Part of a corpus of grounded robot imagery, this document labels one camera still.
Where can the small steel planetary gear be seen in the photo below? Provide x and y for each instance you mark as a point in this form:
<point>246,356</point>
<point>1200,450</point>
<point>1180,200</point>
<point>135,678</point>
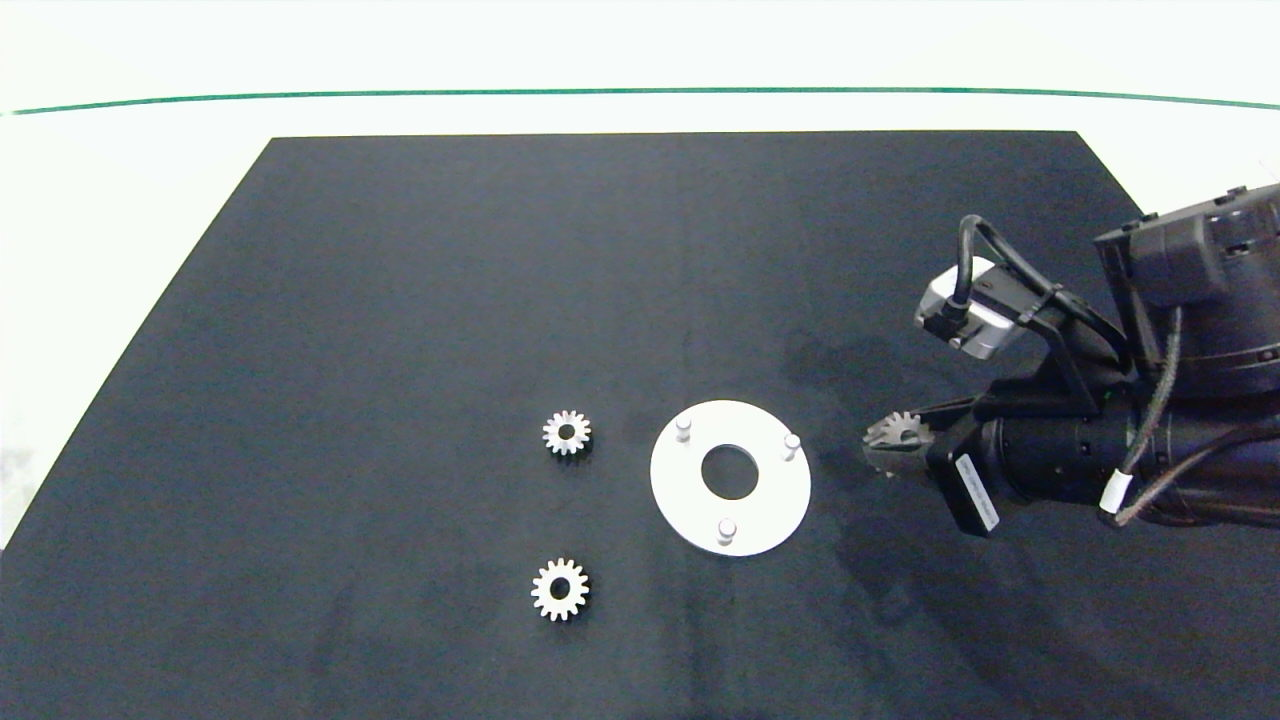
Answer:
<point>554,433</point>
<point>888,431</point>
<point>546,590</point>

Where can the round white carrier plate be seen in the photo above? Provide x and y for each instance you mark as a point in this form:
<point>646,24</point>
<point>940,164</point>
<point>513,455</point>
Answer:
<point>775,500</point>

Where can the dark rectangular work mat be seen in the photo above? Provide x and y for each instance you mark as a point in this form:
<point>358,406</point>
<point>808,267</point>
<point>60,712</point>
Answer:
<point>400,300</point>

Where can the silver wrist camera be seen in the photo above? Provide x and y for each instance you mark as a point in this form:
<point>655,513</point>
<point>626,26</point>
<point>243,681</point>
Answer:
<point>985,320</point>

